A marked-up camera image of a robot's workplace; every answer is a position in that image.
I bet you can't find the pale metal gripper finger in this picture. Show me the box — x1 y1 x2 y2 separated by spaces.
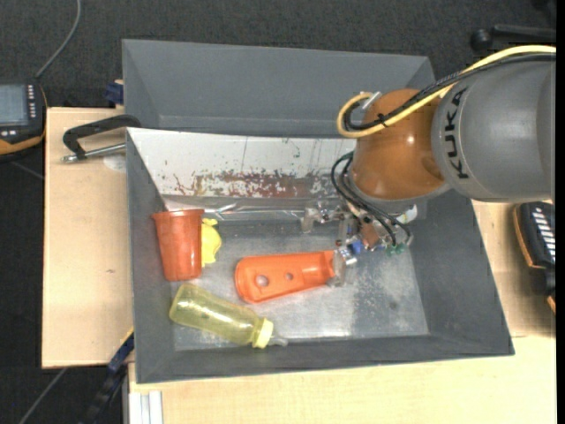
301 205 343 235
326 250 358 289

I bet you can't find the yellow toy fruit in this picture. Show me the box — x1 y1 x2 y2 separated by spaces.
200 217 223 269

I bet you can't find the orange plastic cup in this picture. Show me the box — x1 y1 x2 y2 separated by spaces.
152 208 206 282

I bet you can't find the clear yellow baby bottle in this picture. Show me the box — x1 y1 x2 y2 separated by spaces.
169 283 289 351

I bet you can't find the grey metal bin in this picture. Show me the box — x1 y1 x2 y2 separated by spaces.
121 38 516 384

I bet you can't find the pale wood flat board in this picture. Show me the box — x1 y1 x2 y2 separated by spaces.
41 106 136 369

